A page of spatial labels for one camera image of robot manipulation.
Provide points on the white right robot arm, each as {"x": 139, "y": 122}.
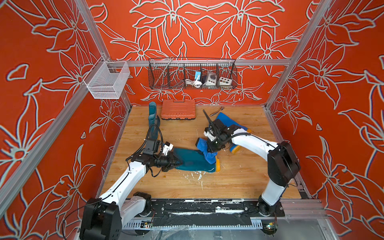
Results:
{"x": 283, "y": 164}

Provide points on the black wire wall basket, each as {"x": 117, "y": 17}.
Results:
{"x": 177, "y": 73}

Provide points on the blue white small box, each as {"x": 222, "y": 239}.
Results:
{"x": 197, "y": 76}

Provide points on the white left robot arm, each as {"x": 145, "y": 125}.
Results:
{"x": 103, "y": 218}

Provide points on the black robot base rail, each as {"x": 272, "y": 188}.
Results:
{"x": 203, "y": 214}

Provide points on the teal rubber boot orange sole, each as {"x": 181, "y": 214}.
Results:
{"x": 153, "y": 120}

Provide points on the white socket box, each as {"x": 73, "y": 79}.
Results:
{"x": 225, "y": 83}

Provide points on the white power adapter box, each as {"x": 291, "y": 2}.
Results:
{"x": 211, "y": 80}

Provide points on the clear plastic wall bin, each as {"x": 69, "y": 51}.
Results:
{"x": 103, "y": 84}

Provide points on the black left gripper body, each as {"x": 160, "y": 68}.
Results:
{"x": 164, "y": 162}

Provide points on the red plastic tool case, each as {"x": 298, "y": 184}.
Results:
{"x": 178, "y": 110}

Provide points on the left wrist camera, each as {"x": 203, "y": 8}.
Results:
{"x": 154, "y": 146}

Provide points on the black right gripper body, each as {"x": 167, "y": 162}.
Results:
{"x": 216, "y": 144}

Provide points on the blue rubber boot orange sole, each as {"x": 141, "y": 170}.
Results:
{"x": 227, "y": 121}

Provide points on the blue microfiber cloth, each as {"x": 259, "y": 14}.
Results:
{"x": 202, "y": 146}

